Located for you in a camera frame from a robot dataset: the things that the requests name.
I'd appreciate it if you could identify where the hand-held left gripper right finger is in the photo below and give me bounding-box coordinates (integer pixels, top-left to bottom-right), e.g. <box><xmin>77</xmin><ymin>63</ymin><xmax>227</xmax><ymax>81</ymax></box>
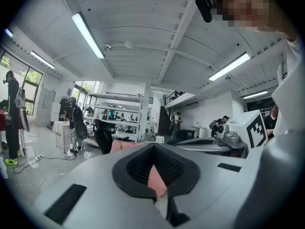
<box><xmin>153</xmin><ymin>142</ymin><xmax>253</xmax><ymax>229</ymax></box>

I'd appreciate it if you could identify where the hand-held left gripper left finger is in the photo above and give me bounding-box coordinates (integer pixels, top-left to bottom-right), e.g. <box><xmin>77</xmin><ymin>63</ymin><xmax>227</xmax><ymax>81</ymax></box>
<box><xmin>33</xmin><ymin>142</ymin><xmax>173</xmax><ymax>229</ymax></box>

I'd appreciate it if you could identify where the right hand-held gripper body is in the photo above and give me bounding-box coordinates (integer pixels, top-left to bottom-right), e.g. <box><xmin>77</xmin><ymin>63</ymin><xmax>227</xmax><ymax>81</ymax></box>
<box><xmin>215</xmin><ymin>110</ymin><xmax>268</xmax><ymax>158</ymax></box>

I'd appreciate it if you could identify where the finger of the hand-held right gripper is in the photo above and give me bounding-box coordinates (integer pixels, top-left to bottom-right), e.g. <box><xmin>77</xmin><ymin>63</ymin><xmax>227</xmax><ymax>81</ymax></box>
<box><xmin>166</xmin><ymin>137</ymin><xmax>233</xmax><ymax>154</ymax></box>

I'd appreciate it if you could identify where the black office chair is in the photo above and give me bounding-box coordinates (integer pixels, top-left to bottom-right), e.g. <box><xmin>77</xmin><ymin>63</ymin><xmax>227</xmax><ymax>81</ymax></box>
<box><xmin>92</xmin><ymin>119</ymin><xmax>130</xmax><ymax>155</ymax></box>

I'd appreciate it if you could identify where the black staircase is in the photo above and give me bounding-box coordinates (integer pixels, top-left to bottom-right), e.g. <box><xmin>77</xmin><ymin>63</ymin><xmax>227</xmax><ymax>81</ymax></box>
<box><xmin>157</xmin><ymin>90</ymin><xmax>187</xmax><ymax>136</ymax></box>

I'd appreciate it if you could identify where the checked cloth table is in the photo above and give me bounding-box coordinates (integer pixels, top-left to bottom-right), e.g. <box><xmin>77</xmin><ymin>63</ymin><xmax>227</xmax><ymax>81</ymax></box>
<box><xmin>51</xmin><ymin>121</ymin><xmax>73</xmax><ymax>153</ymax></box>

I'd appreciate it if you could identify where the white metal shelving rack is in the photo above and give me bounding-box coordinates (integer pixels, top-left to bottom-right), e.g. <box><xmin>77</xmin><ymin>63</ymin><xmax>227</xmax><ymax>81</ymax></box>
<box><xmin>82</xmin><ymin>92</ymin><xmax>144</xmax><ymax>148</ymax></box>

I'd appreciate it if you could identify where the person's white shirt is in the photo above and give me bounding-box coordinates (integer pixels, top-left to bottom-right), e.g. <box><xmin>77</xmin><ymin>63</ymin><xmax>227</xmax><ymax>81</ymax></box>
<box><xmin>271</xmin><ymin>38</ymin><xmax>305</xmax><ymax>143</ymax></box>

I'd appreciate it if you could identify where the black framed window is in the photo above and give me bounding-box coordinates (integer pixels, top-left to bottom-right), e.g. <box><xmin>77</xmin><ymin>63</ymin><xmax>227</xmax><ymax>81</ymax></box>
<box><xmin>0</xmin><ymin>48</ymin><xmax>44</xmax><ymax>120</ymax></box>
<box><xmin>71</xmin><ymin>80</ymin><xmax>102</xmax><ymax>111</ymax></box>

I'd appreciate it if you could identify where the person's head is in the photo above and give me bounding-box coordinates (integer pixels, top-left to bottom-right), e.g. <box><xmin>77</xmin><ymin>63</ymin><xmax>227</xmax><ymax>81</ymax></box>
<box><xmin>212</xmin><ymin>0</ymin><xmax>299</xmax><ymax>41</ymax></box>

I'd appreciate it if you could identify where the white floor cable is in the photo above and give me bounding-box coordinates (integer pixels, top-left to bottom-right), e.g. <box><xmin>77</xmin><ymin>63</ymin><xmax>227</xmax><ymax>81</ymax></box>
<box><xmin>9</xmin><ymin>174</ymin><xmax>48</xmax><ymax>192</ymax></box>

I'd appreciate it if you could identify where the black floor cable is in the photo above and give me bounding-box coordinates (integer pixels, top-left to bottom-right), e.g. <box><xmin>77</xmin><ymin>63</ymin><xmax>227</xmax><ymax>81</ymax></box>
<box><xmin>12</xmin><ymin>155</ymin><xmax>77</xmax><ymax>174</ymax></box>

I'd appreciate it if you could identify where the black head camera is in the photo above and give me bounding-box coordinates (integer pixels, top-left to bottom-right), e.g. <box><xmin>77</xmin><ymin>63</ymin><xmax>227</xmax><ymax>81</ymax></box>
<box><xmin>195</xmin><ymin>0</ymin><xmax>214</xmax><ymax>23</ymax></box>

